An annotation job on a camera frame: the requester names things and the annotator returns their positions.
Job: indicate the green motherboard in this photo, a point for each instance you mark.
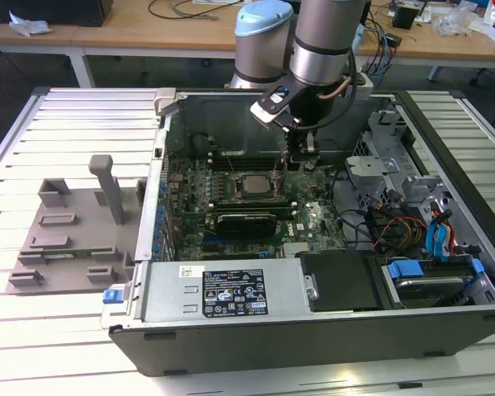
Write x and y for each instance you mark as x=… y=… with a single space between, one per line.
x=313 y=214

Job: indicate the black graphics card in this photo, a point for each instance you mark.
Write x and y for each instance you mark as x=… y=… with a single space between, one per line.
x=243 y=226

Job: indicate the black plastic shroud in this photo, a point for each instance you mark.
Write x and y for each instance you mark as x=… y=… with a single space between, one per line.
x=342 y=280

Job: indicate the grey parts rack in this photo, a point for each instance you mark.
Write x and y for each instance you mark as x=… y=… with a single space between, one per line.
x=86 y=231

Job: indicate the silver power supply unit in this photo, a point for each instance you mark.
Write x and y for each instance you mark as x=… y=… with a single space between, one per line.
x=165 y=288

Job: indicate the silver metal drive cage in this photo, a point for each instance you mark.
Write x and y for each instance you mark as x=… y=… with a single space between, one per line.
x=369 y=169

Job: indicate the white crumpled paper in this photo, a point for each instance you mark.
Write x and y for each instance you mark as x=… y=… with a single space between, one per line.
x=26 y=25

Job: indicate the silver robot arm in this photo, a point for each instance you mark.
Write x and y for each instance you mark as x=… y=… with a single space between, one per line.
x=321 y=53

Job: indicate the dark grey PC case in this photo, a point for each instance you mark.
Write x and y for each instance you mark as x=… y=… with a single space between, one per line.
x=272 y=350

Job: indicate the metal locking lever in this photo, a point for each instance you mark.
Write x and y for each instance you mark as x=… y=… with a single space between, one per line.
x=232 y=167

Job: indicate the small black bin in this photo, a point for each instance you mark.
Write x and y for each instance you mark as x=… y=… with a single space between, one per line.
x=405 y=18

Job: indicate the grey case latch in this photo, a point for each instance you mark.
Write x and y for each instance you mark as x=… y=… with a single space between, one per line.
x=165 y=101

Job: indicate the black round case speaker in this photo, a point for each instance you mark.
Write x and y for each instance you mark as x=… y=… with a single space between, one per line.
x=199 y=145

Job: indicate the wooden desk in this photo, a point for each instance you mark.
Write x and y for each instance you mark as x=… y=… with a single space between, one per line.
x=156 y=33

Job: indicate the green RAM stick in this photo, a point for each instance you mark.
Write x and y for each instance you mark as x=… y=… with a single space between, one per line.
x=80 y=252

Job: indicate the small white mounted box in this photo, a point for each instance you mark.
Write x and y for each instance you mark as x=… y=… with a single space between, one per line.
x=365 y=84

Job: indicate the black power adapter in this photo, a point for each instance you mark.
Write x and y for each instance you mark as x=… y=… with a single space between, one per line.
x=394 y=40

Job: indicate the wide black monitor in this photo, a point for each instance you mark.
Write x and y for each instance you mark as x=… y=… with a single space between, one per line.
x=66 y=10

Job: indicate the CPU socket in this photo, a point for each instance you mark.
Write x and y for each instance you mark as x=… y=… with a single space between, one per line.
x=237 y=190

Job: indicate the small silver chipset heatsink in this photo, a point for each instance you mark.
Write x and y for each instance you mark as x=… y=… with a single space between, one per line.
x=296 y=247

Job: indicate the blue case latch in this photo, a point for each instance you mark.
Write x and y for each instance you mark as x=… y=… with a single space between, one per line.
x=111 y=297

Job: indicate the RAM slot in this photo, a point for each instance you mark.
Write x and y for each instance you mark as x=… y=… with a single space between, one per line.
x=247 y=163
x=247 y=154
x=284 y=209
x=251 y=200
x=251 y=205
x=247 y=167
x=247 y=158

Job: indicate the clear plastic bags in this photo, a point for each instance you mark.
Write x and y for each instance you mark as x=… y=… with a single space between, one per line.
x=458 y=18

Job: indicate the silver CPU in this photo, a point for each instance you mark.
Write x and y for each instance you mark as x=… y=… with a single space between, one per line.
x=256 y=185

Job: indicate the hard disk in blue carrier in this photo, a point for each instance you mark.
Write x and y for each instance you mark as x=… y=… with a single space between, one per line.
x=406 y=270

